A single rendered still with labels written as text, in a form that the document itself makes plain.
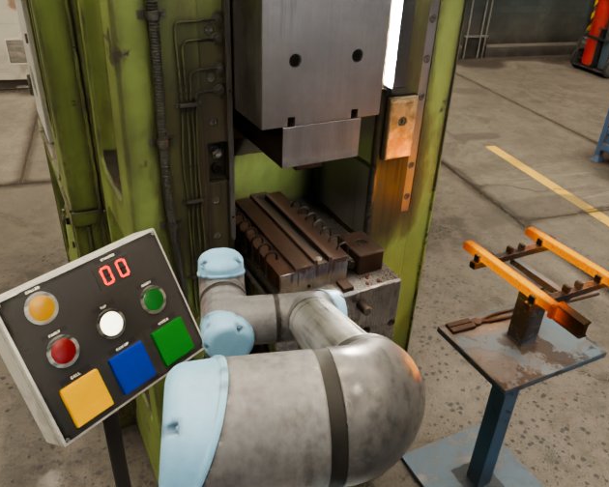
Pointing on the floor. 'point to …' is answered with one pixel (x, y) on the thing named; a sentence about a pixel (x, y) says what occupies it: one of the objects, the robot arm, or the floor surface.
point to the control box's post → (116, 450)
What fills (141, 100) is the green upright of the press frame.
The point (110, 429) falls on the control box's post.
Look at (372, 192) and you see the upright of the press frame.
